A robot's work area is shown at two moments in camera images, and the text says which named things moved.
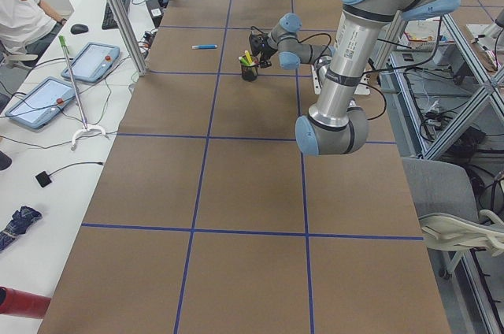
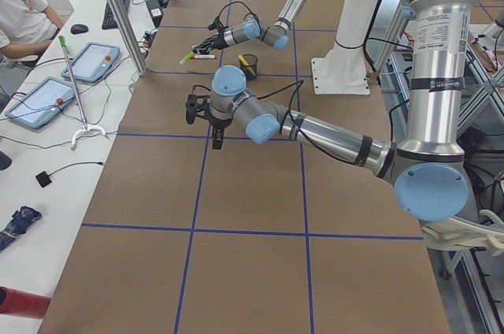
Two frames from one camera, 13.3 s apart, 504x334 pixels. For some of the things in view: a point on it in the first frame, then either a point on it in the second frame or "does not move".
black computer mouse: x=78 y=28 does not move
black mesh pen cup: x=249 y=72 does not move
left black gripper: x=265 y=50 → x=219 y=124
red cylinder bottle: x=20 y=303 does not move
